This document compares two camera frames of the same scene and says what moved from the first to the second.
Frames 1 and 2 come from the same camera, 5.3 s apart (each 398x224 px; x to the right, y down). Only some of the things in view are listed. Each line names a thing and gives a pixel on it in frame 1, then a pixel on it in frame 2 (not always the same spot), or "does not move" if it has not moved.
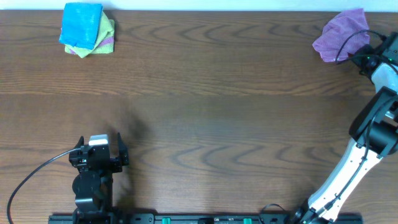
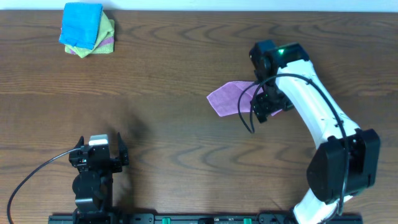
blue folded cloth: [80, 24] does not move
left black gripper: [115, 163] does not move
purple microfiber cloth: [334, 34] to [225, 99]
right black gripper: [364, 53] to [265, 109]
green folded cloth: [105, 42] does not move
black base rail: [214, 218] does not move
